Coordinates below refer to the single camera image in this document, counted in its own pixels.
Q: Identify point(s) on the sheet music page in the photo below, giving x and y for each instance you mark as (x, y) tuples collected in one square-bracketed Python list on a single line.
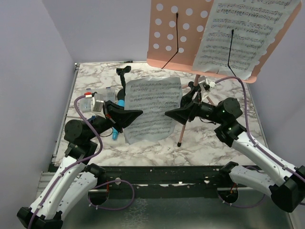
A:
[(153, 96), (238, 33)]

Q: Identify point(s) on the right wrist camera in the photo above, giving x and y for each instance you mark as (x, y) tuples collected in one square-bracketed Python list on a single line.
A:
[(206, 87)]

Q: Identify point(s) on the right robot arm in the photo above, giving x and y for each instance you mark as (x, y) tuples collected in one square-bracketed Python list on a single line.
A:
[(282, 181)]

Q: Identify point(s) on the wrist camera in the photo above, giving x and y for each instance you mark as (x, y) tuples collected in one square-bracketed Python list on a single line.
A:
[(97, 101), (206, 87)]

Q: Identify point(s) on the clear plastic parts box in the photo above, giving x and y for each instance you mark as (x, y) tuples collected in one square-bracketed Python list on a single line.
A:
[(107, 93)]

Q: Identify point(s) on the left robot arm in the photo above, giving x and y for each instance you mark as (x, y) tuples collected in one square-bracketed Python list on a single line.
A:
[(75, 176)]

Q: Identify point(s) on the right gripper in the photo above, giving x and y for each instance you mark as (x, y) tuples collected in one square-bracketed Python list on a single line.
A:
[(188, 109)]

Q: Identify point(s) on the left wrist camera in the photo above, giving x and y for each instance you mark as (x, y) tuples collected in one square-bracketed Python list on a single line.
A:
[(97, 101)]

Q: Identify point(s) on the pink perforated music stand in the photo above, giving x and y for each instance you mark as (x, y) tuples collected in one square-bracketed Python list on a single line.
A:
[(176, 31)]

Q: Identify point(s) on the red tipped thin rod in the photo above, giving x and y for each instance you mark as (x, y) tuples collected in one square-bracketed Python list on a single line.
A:
[(73, 117)]

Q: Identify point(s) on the aluminium rail bracket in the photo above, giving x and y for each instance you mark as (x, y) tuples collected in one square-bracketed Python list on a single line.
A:
[(44, 180)]

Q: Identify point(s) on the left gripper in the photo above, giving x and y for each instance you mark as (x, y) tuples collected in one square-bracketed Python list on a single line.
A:
[(119, 116)]

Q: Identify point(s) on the black microphone desk stand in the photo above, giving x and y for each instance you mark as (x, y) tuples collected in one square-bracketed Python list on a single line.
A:
[(121, 72)]

